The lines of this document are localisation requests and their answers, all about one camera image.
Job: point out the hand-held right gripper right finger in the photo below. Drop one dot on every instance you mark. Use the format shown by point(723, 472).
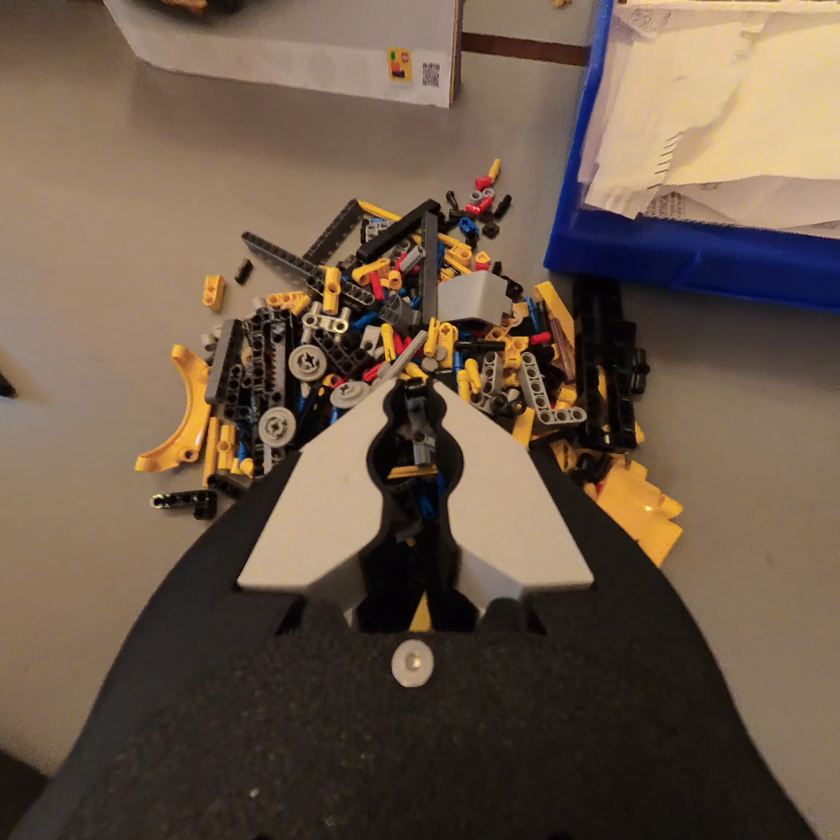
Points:
point(518, 518)

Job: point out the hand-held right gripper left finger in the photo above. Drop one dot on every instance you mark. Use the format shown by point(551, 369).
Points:
point(308, 518)

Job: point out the small grey toy connector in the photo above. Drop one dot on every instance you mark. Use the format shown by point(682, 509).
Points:
point(420, 426)

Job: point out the pile of toy bricks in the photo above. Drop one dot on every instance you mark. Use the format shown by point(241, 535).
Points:
point(341, 328)

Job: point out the blue plastic bin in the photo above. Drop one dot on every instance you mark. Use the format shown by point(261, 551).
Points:
point(656, 262)

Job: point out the toy car instruction booklet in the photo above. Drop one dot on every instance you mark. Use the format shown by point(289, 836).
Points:
point(275, 52)

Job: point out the brown wooden strip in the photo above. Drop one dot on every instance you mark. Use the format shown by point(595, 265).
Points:
point(525, 49)

